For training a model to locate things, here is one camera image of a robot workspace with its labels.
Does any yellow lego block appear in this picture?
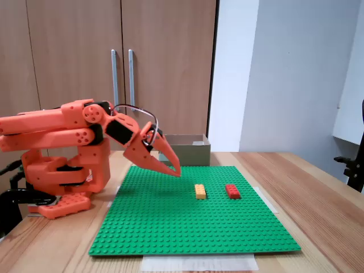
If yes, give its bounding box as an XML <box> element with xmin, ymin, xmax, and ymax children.
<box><xmin>194</xmin><ymin>184</ymin><xmax>208</xmax><ymax>200</ymax></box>

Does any open cardboard box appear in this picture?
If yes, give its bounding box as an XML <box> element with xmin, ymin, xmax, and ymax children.
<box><xmin>158</xmin><ymin>133</ymin><xmax>212</xmax><ymax>167</ymax></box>

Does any green lego baseplate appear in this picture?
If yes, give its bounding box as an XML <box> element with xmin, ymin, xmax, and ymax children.
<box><xmin>88</xmin><ymin>165</ymin><xmax>301</xmax><ymax>257</ymax></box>

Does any red lego block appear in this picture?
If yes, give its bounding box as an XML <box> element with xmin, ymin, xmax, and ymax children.
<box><xmin>225</xmin><ymin>184</ymin><xmax>241</xmax><ymax>199</ymax></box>

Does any short translucent tape strip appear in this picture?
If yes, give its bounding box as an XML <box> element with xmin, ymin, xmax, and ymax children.
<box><xmin>106</xmin><ymin>186</ymin><xmax>122</xmax><ymax>208</ymax></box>
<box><xmin>257</xmin><ymin>186</ymin><xmax>279</xmax><ymax>214</ymax></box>

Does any long translucent tape strip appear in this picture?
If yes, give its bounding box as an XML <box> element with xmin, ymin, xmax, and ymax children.
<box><xmin>140</xmin><ymin>254</ymin><xmax>259</xmax><ymax>272</ymax></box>

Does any wooden cabinet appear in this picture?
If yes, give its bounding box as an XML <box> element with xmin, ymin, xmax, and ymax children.
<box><xmin>0</xmin><ymin>0</ymin><xmax>220</xmax><ymax>151</ymax></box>

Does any black table clamp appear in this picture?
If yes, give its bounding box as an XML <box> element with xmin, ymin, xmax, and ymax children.
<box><xmin>0</xmin><ymin>187</ymin><xmax>59</xmax><ymax>239</ymax></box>

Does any black clamp stand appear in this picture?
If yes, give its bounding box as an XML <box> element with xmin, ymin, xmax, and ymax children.
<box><xmin>334</xmin><ymin>99</ymin><xmax>364</xmax><ymax>194</ymax></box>

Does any gripper servo cable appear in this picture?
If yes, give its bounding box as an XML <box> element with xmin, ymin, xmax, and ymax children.
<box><xmin>109</xmin><ymin>104</ymin><xmax>159</xmax><ymax>147</ymax></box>

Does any metal cabinet door handle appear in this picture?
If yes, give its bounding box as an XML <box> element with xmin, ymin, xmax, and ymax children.
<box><xmin>128</xmin><ymin>49</ymin><xmax>136</xmax><ymax>107</ymax></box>
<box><xmin>110</xmin><ymin>49</ymin><xmax>119</xmax><ymax>106</ymax></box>

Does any black power cable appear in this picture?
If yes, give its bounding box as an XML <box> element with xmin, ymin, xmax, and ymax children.
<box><xmin>9</xmin><ymin>170</ymin><xmax>28</xmax><ymax>191</ymax></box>
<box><xmin>0</xmin><ymin>160</ymin><xmax>23</xmax><ymax>176</ymax></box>

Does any white wall board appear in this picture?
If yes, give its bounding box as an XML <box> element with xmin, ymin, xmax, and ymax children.
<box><xmin>332</xmin><ymin>0</ymin><xmax>364</xmax><ymax>146</ymax></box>

